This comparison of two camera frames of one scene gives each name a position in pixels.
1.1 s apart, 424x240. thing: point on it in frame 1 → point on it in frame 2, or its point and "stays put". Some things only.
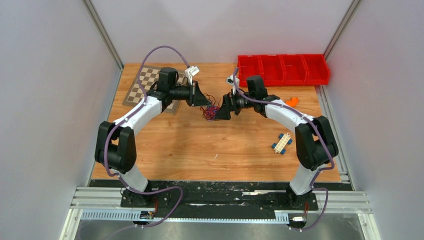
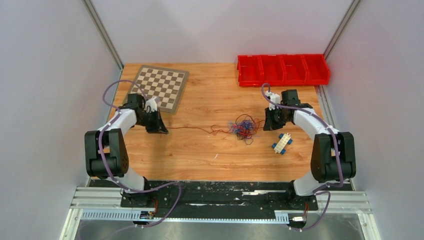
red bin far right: [318, 72] stays put
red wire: [209, 111] → [245, 126]
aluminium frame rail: [85, 198] stays put
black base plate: [170, 195] stays put
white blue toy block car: [279, 147] stays put
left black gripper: [196, 97] → [158, 126]
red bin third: [295, 71] stays put
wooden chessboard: [148, 81] stays put
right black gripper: [229, 104] → [270, 125]
